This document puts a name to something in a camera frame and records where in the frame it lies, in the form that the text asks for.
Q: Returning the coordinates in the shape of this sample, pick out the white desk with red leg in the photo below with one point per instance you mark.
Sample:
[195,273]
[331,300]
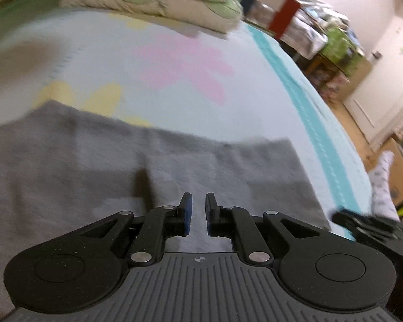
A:
[283,15]

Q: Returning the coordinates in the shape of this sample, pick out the person's white patterned sock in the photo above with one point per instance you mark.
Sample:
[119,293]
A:
[383,184]

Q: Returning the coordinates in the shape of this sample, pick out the green box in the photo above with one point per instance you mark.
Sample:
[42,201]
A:
[341,45]

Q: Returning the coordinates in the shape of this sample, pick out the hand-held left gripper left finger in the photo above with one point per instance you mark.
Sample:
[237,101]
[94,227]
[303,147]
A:
[187,214]

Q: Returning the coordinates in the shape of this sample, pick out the floral printed bed blanket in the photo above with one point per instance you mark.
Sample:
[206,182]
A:
[188,73]

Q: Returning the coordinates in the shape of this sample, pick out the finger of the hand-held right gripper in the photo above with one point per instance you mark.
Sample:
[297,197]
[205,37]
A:
[347,219]

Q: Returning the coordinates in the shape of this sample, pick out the wooden stool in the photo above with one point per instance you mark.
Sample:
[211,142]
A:
[322,70]

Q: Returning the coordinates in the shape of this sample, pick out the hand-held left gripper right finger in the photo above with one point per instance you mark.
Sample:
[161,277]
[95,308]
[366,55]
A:
[209,214]

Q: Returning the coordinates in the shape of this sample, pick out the grey pants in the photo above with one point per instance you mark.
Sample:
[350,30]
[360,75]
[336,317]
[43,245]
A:
[87,161]

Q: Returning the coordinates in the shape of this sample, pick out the white door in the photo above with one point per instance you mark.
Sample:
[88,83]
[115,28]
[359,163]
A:
[386,84]

